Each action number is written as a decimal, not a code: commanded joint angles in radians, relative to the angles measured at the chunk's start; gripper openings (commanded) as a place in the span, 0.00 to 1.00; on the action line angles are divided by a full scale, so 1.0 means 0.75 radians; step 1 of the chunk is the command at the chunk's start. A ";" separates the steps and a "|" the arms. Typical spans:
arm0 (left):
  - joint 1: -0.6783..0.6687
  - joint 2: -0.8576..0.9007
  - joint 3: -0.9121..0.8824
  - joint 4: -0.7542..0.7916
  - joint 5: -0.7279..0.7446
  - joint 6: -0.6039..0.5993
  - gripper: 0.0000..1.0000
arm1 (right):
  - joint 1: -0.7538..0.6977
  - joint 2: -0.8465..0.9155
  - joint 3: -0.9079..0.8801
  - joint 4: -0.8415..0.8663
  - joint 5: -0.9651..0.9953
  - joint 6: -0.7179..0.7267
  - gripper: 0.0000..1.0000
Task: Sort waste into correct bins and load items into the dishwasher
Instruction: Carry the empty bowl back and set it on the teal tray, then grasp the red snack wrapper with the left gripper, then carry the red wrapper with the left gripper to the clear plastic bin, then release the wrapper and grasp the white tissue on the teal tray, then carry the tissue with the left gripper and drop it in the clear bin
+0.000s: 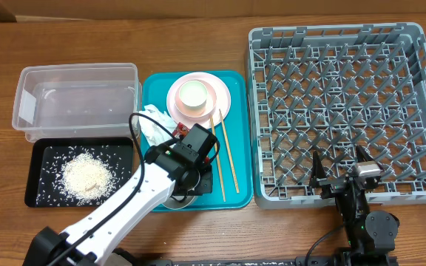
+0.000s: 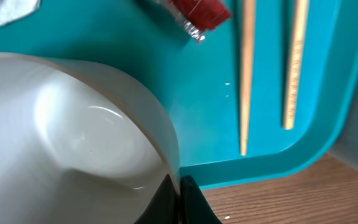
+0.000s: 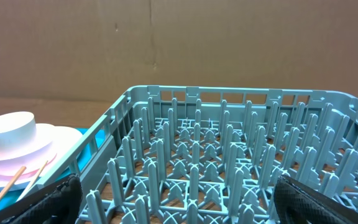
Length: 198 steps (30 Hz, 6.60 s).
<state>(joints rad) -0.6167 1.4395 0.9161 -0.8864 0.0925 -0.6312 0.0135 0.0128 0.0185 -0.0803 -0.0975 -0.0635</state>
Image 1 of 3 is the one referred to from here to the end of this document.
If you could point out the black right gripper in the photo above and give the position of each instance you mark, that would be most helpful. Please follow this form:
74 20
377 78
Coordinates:
333 185

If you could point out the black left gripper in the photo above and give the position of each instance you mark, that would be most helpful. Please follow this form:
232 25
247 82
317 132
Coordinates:
206 183

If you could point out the grey white bowl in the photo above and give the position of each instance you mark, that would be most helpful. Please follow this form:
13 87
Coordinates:
178 202

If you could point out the white napkin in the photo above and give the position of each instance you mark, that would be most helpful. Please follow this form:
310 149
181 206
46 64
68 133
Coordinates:
154 134

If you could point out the white rice pile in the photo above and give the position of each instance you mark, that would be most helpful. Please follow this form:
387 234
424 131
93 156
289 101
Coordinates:
85 176

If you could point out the red sauce packet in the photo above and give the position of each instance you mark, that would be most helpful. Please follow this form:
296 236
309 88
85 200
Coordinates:
180 131

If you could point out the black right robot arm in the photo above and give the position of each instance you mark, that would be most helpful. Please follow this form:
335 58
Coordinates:
371 234

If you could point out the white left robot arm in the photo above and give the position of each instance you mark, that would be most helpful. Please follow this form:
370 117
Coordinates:
165 170

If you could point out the grey dishwasher rack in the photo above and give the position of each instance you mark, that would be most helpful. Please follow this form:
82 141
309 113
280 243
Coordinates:
327 89

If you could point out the right wooden chopstick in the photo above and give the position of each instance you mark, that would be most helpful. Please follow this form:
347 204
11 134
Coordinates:
231 161

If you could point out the wooden chopstick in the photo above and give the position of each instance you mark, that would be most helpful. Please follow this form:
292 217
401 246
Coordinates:
231 161
217 158

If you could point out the left wooden chopstick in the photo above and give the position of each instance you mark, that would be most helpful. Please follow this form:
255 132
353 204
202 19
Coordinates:
217 158

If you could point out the pink plate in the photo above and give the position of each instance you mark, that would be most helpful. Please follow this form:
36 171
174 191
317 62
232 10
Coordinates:
223 101

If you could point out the pink shallow bowl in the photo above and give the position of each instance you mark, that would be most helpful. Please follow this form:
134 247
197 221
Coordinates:
210 103

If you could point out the white cup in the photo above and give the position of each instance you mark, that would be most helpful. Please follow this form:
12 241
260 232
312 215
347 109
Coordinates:
193 96

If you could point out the teal serving tray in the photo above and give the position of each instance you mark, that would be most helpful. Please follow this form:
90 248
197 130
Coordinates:
155 90

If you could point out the black tray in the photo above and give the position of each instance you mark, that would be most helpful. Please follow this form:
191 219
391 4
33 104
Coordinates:
45 183

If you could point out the clear plastic bin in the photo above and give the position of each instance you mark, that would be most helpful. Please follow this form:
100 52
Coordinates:
77 100

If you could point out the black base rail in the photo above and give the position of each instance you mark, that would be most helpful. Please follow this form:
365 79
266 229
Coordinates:
298 261

